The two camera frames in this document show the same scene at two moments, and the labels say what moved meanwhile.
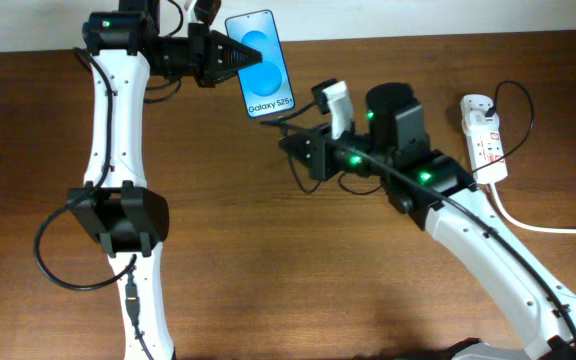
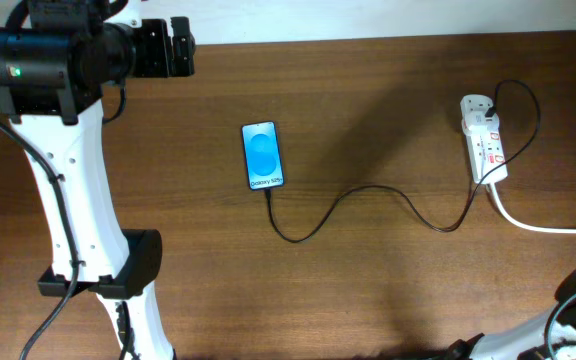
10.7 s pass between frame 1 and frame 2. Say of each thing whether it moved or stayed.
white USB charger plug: stayed
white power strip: stayed
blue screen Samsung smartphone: moved
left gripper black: moved
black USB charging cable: moved
